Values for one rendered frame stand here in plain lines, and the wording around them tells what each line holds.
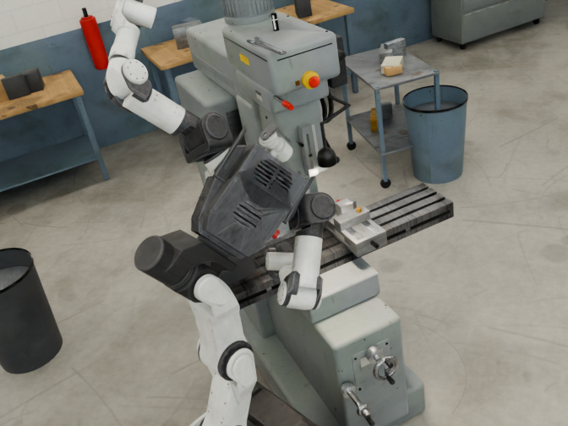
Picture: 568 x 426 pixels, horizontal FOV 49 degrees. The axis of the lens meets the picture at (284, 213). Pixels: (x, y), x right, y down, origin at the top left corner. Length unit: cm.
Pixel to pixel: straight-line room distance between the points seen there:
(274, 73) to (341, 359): 117
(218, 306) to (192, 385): 165
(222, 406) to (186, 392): 130
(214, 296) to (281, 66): 78
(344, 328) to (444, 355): 102
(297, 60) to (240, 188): 55
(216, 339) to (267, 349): 131
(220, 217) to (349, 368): 106
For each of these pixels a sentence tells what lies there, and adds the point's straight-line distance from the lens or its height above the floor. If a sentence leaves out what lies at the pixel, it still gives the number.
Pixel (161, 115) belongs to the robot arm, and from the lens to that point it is 189.
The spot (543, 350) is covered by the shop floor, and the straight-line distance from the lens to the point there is 357.
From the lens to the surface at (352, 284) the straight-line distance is 263.
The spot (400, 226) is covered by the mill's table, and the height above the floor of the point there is 93.
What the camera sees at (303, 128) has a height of 155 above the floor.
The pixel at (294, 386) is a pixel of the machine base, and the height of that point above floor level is 20.
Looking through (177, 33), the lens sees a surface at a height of 103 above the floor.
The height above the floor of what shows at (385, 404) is 29.
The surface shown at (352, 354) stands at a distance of 260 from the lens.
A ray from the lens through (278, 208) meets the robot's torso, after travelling 184.
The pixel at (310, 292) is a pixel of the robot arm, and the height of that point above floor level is 123.
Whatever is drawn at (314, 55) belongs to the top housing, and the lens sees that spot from 217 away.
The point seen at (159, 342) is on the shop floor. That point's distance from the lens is 393.
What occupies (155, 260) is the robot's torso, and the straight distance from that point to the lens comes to 181.
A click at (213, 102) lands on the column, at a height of 156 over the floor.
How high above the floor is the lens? 251
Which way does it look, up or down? 32 degrees down
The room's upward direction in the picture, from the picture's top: 11 degrees counter-clockwise
